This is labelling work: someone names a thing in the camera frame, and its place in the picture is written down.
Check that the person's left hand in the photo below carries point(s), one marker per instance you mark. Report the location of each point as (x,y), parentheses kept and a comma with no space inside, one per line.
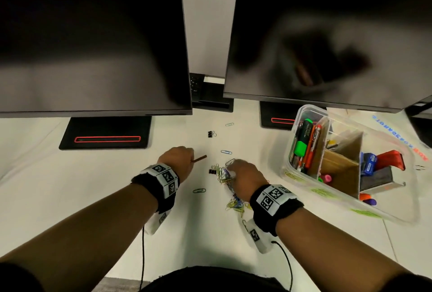
(179,162)

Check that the person's right hand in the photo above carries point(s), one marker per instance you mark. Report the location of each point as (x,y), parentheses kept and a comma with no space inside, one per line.
(246,177)

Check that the short brown pencil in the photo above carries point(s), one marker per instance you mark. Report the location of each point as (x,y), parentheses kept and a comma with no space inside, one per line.
(199,158)

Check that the heap of coloured paper clips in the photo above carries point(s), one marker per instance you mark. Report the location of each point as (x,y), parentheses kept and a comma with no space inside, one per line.
(236,205)

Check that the small black binder clip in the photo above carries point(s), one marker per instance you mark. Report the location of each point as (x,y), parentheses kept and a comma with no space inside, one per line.
(211,133)
(212,170)

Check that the green highlighter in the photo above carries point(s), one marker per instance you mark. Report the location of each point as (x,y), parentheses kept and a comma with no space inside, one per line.
(301,146)

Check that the pile of pens and markers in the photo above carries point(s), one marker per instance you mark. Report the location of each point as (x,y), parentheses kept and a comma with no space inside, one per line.
(305,153)

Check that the green sharpener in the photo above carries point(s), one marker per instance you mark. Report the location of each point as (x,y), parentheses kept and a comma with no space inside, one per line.
(320,180)

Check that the yellow plastic fastener strip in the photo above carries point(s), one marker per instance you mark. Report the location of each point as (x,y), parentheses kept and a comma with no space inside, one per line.
(330,143)

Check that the blue staples box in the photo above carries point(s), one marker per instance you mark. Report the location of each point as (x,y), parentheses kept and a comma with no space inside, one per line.
(368,163)

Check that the lavender glue stick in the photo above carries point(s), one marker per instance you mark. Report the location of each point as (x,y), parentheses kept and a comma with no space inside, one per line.
(370,202)

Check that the orange ridged board eraser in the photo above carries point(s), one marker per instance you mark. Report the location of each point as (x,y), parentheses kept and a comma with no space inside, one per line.
(389,159)

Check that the clear plastic storage box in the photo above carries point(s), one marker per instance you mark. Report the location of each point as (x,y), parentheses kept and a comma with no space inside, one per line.
(388,207)

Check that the clear plastic box lid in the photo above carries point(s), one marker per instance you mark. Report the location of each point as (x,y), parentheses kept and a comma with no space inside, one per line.
(398,133)

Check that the person's right forearm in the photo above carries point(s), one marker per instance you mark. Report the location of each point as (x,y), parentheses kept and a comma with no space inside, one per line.
(337,254)

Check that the person's left forearm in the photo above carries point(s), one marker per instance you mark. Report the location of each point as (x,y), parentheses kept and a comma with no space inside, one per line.
(74,238)

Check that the black left wristband with markers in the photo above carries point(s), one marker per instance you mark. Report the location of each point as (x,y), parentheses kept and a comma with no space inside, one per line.
(157,187)

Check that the black wristband with markers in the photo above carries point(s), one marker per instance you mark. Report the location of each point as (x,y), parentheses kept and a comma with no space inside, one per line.
(273,207)
(157,187)

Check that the black right wristband with markers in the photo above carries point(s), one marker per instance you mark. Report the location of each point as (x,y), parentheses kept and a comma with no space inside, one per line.
(273,207)

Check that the black monitor base red stripe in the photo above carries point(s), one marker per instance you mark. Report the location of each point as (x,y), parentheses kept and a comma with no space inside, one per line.
(276,114)
(104,128)
(422,130)

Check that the brown cardboard dividers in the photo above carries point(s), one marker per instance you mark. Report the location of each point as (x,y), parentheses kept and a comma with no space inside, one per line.
(341,170)

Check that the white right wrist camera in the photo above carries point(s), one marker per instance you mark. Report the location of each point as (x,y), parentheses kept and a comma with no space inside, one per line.
(258,236)

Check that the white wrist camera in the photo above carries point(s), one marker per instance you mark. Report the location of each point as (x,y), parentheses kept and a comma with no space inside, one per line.
(157,221)
(258,236)

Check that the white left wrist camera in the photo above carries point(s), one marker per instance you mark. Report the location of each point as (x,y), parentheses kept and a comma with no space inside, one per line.
(157,221)

